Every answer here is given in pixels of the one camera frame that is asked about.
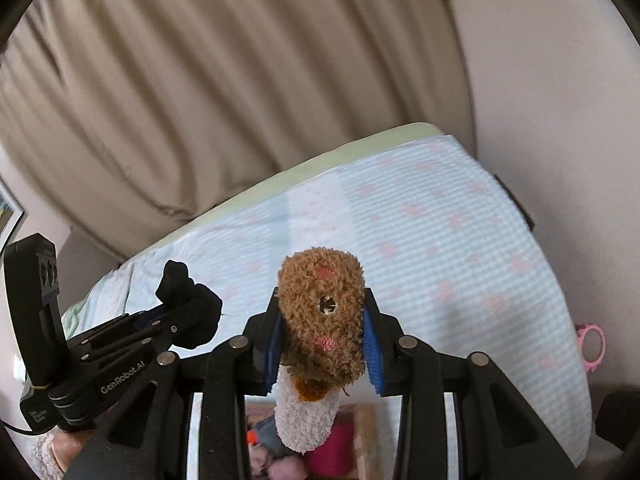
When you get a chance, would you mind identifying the orange fluffy pompom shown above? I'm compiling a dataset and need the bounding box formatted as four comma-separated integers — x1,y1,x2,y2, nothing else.
246,430,257,445

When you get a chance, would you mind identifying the grey blue fluffy item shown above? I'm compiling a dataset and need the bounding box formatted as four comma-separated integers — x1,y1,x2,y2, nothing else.
248,415,292,460

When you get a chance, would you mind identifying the brown plush white sock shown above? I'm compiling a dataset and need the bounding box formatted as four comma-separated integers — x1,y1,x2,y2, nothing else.
274,247,366,454

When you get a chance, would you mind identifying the magenta cloth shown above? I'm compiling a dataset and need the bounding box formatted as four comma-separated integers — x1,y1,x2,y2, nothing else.
305,419,355,477

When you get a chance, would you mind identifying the black scrunchie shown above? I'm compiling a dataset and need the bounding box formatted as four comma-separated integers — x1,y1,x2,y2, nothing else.
155,260,222,350

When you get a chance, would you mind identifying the beige pink fabric mask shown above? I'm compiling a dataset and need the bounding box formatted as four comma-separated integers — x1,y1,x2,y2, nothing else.
248,444,273,479

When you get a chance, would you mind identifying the pink fluffy wristband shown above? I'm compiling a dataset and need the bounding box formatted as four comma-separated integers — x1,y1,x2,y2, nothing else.
268,456,308,480

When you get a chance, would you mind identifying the person's left hand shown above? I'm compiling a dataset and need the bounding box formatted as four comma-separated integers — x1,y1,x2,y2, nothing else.
50,422,100,474

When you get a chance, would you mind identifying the green blanket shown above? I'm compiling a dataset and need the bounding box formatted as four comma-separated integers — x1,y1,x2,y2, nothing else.
61,300,93,339

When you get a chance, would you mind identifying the cardboard box tray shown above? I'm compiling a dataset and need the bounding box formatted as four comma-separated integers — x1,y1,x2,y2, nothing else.
246,402,383,479

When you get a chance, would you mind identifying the blue checkered floral bedspread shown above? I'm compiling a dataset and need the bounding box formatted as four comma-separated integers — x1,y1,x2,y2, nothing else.
84,130,591,463

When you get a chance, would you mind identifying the pink round mirror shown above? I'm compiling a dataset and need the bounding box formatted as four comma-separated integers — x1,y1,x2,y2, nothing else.
576,324,606,374

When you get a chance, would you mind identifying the framed wall picture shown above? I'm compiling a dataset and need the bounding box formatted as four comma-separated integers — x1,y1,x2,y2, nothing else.
0,181,25,250

